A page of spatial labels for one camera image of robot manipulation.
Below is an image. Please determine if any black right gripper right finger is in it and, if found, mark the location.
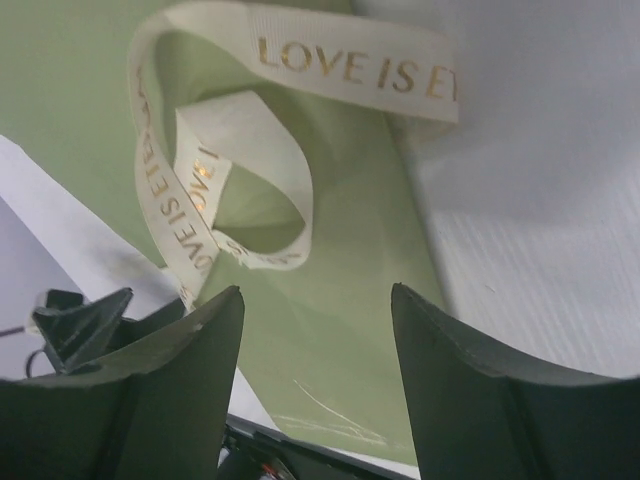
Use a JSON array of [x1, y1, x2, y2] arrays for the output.
[[391, 284, 639, 479]]

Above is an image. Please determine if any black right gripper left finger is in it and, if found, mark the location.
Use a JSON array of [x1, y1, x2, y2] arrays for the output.
[[1, 286, 245, 479]]

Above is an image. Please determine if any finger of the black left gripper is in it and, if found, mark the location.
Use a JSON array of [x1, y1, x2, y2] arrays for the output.
[[31, 288, 133, 374]]

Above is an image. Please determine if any green and orange wrapping paper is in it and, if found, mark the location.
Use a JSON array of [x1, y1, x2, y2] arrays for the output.
[[1, 1, 459, 464]]

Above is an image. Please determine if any cream ribbon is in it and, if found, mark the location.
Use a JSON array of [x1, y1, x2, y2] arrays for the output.
[[24, 0, 461, 336]]

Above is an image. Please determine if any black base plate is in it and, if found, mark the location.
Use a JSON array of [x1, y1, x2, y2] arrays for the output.
[[216, 414, 406, 480]]

